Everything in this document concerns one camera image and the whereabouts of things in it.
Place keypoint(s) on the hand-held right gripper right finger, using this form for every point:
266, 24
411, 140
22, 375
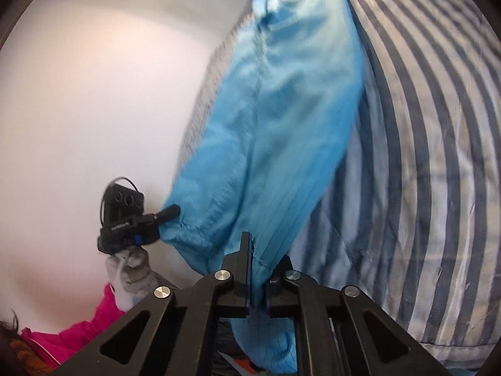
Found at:
282, 282

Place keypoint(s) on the light blue work coat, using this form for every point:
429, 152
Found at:
274, 125

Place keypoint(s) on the blue white striped blanket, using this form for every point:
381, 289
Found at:
411, 164

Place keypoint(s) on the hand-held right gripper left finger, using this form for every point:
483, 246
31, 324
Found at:
246, 270

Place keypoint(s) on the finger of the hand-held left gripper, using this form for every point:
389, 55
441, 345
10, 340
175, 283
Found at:
168, 212

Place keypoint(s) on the person's left hand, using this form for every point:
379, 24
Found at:
129, 270

